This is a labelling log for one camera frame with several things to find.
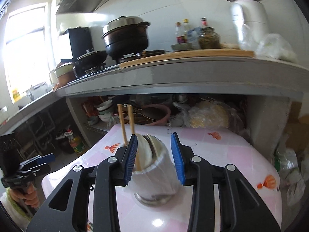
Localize wooden chopstick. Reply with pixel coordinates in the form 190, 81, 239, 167
127, 105, 141, 171
117, 104, 128, 145

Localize white shell-shaped rice scoop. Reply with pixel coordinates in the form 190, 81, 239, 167
135, 134, 152, 171

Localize white ceramic soup spoon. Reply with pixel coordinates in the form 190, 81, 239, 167
146, 134, 168, 166

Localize white kitchen appliance steel top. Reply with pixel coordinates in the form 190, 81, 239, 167
226, 0, 270, 51

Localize person's left hand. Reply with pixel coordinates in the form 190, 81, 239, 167
9, 183, 40, 208

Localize cooking oil bottle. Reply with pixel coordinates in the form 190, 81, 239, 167
65, 129, 86, 156

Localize white plastic bag on holder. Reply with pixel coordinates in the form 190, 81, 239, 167
124, 133, 182, 199

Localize steel utensil holder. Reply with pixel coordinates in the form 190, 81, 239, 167
134, 187, 180, 207

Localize plastic bags on floor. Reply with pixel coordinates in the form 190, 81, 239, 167
274, 134, 307, 206

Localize stack of white bowls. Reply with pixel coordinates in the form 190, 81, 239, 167
96, 100, 114, 123

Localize pink plastic basin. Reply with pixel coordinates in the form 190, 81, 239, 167
140, 104, 171, 126

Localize brown pot green lid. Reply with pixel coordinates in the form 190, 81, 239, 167
49, 62, 76, 87

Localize cardboard box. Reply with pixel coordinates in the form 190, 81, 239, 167
284, 102, 308, 153

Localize bag of yellow food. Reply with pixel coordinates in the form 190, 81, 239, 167
187, 100, 240, 129

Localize black wok with lid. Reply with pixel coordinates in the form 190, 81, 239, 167
61, 50, 107, 77

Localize large black stockpot steel lid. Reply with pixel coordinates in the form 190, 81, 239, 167
102, 16, 150, 60

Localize small red label bottle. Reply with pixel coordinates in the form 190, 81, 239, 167
175, 22, 186, 44

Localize wooden cutting board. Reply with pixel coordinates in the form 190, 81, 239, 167
119, 49, 255, 69

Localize clear plastic bag on counter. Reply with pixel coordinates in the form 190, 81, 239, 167
238, 24, 298, 63

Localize yellow cap bottle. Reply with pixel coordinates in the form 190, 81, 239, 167
183, 18, 190, 43

